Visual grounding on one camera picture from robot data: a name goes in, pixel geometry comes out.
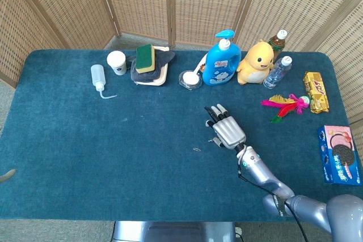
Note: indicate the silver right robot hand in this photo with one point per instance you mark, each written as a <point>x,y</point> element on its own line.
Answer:
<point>228,133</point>

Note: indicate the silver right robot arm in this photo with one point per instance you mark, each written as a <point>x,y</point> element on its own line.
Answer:
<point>261,174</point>

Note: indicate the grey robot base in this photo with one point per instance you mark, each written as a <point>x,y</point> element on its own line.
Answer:
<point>170,232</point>

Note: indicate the metal paper clip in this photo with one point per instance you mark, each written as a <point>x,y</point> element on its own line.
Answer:
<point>196,149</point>

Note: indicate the colourful feather shuttlecock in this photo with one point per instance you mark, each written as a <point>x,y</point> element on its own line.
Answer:
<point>286,106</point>

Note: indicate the blue detergent bottle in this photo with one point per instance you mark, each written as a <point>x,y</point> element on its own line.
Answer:
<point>219,69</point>

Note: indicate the glass dish with white content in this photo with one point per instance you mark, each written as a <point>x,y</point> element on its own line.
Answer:
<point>190,79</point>

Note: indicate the yellow plush toy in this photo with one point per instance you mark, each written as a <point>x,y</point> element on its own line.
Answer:
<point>255,69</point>

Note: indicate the clear water bottle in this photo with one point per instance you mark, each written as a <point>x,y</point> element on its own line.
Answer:
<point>276,74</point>

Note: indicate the beige plastic container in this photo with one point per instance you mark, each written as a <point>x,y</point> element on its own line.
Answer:
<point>161,79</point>

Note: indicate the gold snack pack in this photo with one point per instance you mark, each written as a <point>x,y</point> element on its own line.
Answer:
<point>316,91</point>

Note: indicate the dark grey cloth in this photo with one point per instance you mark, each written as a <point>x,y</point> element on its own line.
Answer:
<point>164,57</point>

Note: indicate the brown tea bottle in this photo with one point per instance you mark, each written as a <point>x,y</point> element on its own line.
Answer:
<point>276,43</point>

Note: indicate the yellow green sponge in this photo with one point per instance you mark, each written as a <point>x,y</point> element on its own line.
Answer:
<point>144,57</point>

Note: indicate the blue cookie box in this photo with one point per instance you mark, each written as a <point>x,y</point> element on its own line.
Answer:
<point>340,154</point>

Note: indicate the teal table cover cloth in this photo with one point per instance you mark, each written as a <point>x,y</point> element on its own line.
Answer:
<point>113,154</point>

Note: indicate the white paper cup flower print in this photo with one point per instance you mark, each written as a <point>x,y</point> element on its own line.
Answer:
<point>117,62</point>

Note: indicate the rattan folding screen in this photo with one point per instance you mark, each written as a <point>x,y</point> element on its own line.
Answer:
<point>198,4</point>

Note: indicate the white plastic wash bottle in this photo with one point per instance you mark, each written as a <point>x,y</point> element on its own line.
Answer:
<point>97,76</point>

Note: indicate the small tan curved object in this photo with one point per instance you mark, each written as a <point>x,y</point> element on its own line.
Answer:
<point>7,176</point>

